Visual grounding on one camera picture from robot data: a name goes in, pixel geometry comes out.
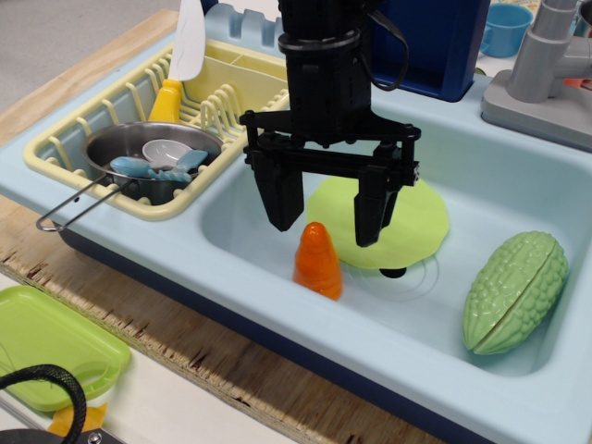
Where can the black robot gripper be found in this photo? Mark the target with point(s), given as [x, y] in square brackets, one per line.
[330, 129]

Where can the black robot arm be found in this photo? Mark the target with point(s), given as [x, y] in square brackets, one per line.
[321, 19]

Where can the orange plastic toy carrot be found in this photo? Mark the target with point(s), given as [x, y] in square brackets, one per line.
[316, 264]

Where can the lime green round plate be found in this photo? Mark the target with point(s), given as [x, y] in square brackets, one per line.
[418, 226]

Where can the black sink drain plug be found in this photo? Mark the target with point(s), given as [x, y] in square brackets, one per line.
[393, 272]

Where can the pale yellow dish rack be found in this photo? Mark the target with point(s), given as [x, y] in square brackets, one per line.
[232, 81]

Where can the light blue toy fork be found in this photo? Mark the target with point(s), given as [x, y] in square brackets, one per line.
[181, 171]

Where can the dark blue box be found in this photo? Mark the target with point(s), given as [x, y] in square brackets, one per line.
[437, 41]

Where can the light blue toy sink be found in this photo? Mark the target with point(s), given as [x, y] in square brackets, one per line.
[397, 343]

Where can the grey plastic toy spoon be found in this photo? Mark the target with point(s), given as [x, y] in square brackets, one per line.
[164, 153]

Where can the white yellow toy knife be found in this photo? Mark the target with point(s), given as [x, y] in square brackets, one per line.
[186, 62]

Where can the small metal saucepan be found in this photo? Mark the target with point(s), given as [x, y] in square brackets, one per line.
[152, 139]

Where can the light blue toy spoon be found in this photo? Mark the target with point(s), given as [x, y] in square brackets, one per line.
[130, 166]

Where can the green toy bitter melon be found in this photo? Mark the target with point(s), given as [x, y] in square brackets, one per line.
[513, 293]

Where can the grey toy faucet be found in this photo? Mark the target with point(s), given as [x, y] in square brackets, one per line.
[532, 97]

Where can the blue plastic cup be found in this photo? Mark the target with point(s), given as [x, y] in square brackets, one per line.
[505, 28]

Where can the wooden base board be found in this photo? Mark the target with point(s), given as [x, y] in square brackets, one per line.
[192, 379]

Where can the lime green plastic tray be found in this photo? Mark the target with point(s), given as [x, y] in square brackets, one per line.
[36, 329]

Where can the orange tape piece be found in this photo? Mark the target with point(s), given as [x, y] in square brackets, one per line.
[63, 419]

